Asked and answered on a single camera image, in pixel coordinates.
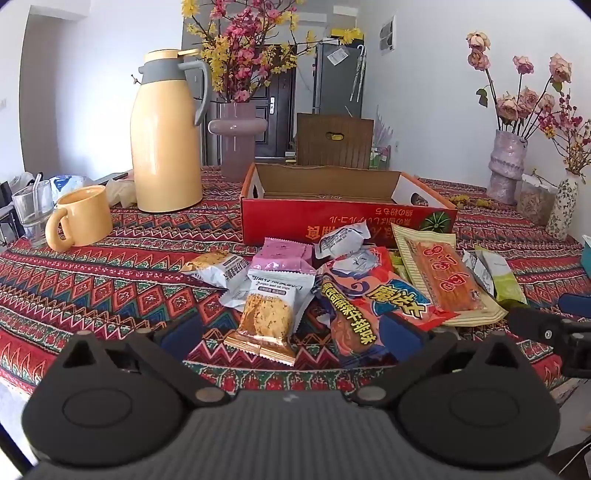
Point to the mauve ceramic vase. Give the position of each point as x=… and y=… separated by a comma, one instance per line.
x=235, y=152

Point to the red yellow berry branches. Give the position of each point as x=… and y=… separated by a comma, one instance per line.
x=570, y=134

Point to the pink snack packet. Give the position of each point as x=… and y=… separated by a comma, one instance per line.
x=277, y=268
x=288, y=249

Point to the white wall panel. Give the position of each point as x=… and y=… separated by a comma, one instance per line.
x=388, y=34

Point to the pink and yellow blossom branches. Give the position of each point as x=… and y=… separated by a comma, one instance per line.
x=240, y=50

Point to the textured purple vase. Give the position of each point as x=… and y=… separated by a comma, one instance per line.
x=505, y=161

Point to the dark brown door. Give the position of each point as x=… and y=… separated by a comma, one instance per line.
x=281, y=134

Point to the small silver snack packet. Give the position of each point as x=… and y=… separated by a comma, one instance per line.
x=341, y=240

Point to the white plastic bag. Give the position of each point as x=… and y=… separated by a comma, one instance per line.
x=67, y=184

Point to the orange strip snack packet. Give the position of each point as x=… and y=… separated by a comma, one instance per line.
x=443, y=277

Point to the teal box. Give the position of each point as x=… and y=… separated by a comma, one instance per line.
x=587, y=256

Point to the white storage trolley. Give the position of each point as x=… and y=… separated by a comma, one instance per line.
x=379, y=157

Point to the red cardboard box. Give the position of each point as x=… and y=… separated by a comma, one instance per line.
x=286, y=221

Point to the white folded umbrella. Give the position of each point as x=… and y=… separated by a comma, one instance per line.
x=358, y=74

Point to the large red snack bag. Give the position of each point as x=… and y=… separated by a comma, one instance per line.
x=369, y=295

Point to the dried pink roses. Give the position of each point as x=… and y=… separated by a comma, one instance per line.
x=510, y=106

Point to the fallen yellow petals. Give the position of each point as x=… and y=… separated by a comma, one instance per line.
x=466, y=201

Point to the black bag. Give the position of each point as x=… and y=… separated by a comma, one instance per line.
x=7, y=207

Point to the yellow ceramic mug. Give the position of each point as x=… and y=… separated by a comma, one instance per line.
x=87, y=217

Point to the glass jar with lid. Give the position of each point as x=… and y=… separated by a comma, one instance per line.
x=535, y=203

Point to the green white snack packet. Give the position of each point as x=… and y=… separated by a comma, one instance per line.
x=505, y=281

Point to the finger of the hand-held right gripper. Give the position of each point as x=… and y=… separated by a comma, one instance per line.
x=535, y=323
x=576, y=305

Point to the clear drinking glass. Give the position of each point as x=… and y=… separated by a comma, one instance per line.
x=32, y=212

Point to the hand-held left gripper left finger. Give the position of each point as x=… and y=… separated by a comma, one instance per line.
x=184, y=334

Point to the grey refrigerator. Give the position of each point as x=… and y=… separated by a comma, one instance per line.
x=332, y=87

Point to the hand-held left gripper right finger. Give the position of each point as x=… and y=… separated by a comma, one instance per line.
x=401, y=337

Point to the brown wooden chair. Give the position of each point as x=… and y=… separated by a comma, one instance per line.
x=323, y=147

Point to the yellow box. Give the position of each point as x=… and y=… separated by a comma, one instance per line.
x=346, y=36

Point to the yellow green snack packet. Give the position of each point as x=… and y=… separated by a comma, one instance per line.
x=398, y=267

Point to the beige crumpled cloth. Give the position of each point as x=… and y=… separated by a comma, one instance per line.
x=122, y=191

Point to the grey silver snack packet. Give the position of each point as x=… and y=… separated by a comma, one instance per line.
x=475, y=270

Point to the yellow thermos jug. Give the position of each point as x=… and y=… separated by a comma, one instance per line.
x=161, y=152

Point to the white floral slim vase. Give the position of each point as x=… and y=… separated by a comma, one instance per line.
x=561, y=207

